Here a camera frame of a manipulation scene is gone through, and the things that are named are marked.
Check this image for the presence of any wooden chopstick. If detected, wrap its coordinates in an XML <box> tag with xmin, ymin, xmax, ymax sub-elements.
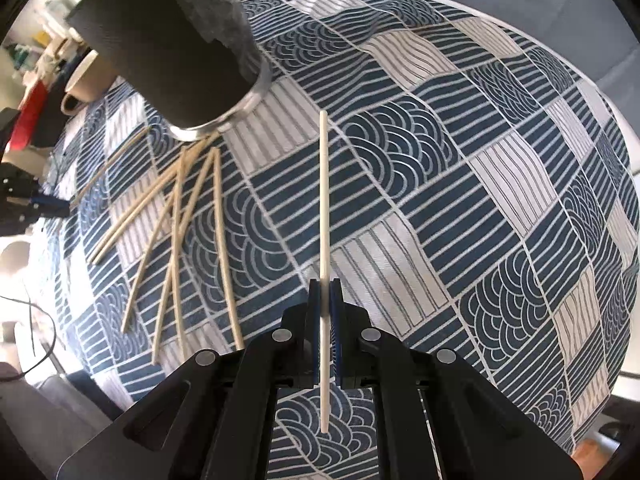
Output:
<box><xmin>69</xmin><ymin>124</ymin><xmax>152</xmax><ymax>212</ymax></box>
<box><xmin>319</xmin><ymin>110</ymin><xmax>331</xmax><ymax>434</ymax></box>
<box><xmin>213</xmin><ymin>148</ymin><xmax>245</xmax><ymax>350</ymax></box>
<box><xmin>152</xmin><ymin>148</ymin><xmax>188</xmax><ymax>364</ymax></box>
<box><xmin>119</xmin><ymin>146</ymin><xmax>219</xmax><ymax>335</ymax></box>
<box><xmin>88</xmin><ymin>130</ymin><xmax>220</xmax><ymax>264</ymax></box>

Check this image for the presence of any red object on shelf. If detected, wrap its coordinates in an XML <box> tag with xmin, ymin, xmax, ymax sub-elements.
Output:
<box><xmin>9</xmin><ymin>79</ymin><xmax>48</xmax><ymax>151</ymax></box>

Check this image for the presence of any wooden chopstick in pile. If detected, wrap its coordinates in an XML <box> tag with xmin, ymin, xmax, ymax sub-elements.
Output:
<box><xmin>213</xmin><ymin>148</ymin><xmax>245</xmax><ymax>350</ymax></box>
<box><xmin>69</xmin><ymin>124</ymin><xmax>152</xmax><ymax>212</ymax></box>
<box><xmin>119</xmin><ymin>146</ymin><xmax>219</xmax><ymax>335</ymax></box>
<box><xmin>152</xmin><ymin>148</ymin><xmax>188</xmax><ymax>364</ymax></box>
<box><xmin>88</xmin><ymin>130</ymin><xmax>220</xmax><ymax>264</ymax></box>

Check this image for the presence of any beige ceramic mug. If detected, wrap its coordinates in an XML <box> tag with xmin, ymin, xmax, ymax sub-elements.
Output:
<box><xmin>60</xmin><ymin>50</ymin><xmax>118</xmax><ymax>116</ymax></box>

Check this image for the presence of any blue patterned tablecloth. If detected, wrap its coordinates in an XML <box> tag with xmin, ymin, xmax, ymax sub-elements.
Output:
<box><xmin>41</xmin><ymin>0</ymin><xmax>639</xmax><ymax>451</ymax></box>

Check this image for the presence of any black utensil holder cup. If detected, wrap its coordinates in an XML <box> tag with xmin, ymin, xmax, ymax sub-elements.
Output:
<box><xmin>67</xmin><ymin>0</ymin><xmax>271</xmax><ymax>141</ymax></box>

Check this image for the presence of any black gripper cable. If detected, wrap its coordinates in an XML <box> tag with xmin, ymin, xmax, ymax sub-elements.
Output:
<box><xmin>0</xmin><ymin>294</ymin><xmax>59</xmax><ymax>384</ymax></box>

